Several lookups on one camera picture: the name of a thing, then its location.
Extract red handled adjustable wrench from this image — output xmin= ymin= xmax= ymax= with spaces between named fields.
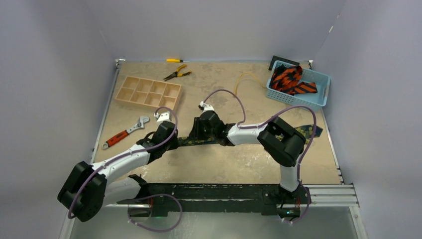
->
xmin=101 ymin=116 xmax=150 ymax=149

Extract orange black striped tie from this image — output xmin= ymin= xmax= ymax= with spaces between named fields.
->
xmin=269 ymin=65 xmax=318 ymax=96

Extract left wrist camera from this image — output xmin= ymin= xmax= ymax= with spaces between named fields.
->
xmin=154 ymin=111 xmax=172 ymax=124

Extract wooden compartment tray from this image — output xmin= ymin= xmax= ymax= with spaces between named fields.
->
xmin=114 ymin=76 xmax=182 ymax=111

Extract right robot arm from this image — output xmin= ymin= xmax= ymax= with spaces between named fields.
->
xmin=189 ymin=111 xmax=306 ymax=203

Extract purple cable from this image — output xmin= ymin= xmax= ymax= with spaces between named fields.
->
xmin=203 ymin=89 xmax=318 ymax=225
xmin=67 ymin=107 xmax=179 ymax=220

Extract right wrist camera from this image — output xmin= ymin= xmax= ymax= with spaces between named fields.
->
xmin=198 ymin=101 xmax=214 ymax=113

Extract yellow cable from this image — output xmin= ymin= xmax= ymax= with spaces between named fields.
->
xmin=234 ymin=72 xmax=268 ymax=96

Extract yellow black pliers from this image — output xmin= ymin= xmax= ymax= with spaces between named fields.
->
xmin=163 ymin=64 xmax=192 ymax=81

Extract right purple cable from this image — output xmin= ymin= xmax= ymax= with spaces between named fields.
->
xmin=203 ymin=89 xmax=318 ymax=225

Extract black flat box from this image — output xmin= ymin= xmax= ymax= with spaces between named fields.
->
xmin=268 ymin=55 xmax=300 ymax=71

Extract yellow handled screwdriver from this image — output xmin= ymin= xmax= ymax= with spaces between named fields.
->
xmin=166 ymin=58 xmax=190 ymax=63

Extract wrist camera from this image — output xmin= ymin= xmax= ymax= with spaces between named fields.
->
xmin=154 ymin=111 xmax=172 ymax=124
xmin=198 ymin=101 xmax=214 ymax=113

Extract black base frame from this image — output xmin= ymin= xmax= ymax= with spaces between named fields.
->
xmin=118 ymin=183 xmax=311 ymax=218

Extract light blue plastic basket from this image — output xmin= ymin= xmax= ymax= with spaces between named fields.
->
xmin=266 ymin=61 xmax=331 ymax=111

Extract blue floral tie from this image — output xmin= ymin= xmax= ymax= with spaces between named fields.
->
xmin=178 ymin=124 xmax=323 ymax=147

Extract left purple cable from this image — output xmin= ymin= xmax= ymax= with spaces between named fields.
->
xmin=67 ymin=107 xmax=179 ymax=220

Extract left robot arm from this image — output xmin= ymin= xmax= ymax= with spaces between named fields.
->
xmin=57 ymin=121 xmax=178 ymax=222

